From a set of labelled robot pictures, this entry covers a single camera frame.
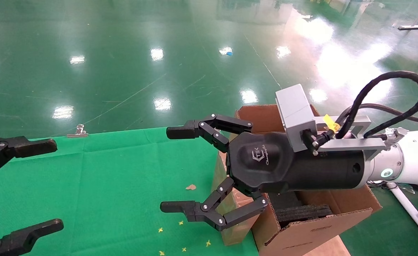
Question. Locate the green table cloth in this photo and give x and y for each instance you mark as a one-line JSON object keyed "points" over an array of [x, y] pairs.
{"points": [[106, 185]]}

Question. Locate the small cardboard scrap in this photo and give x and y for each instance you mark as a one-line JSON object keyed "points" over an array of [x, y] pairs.
{"points": [[191, 187]]}

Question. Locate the gray camera mount bracket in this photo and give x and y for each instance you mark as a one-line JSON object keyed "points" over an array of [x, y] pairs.
{"points": [[351, 144]]}

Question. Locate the white table leg frame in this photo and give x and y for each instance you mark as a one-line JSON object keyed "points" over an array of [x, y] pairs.
{"points": [[408, 206]]}

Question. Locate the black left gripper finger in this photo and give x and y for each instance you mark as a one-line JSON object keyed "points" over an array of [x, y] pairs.
{"points": [[17, 241], [24, 147]]}

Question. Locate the white floor bar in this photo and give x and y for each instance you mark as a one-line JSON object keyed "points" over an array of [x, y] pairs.
{"points": [[411, 27]]}

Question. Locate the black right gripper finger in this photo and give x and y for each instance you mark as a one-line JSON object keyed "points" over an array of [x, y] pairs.
{"points": [[209, 129], [202, 211]]}

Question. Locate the silver binder clip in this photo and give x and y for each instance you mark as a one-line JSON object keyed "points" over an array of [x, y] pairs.
{"points": [[77, 134]]}

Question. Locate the large open cardboard carton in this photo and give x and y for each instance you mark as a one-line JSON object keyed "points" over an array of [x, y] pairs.
{"points": [[301, 238]]}

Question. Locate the gray wrist camera box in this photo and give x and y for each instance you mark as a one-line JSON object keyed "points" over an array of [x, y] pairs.
{"points": [[294, 110]]}

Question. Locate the black foam block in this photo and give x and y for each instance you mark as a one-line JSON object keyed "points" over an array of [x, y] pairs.
{"points": [[283, 199], [301, 215]]}

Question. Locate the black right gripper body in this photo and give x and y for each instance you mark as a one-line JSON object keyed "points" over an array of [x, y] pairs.
{"points": [[266, 163]]}

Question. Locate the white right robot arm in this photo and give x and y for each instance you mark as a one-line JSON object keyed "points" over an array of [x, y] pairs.
{"points": [[415, 160]]}

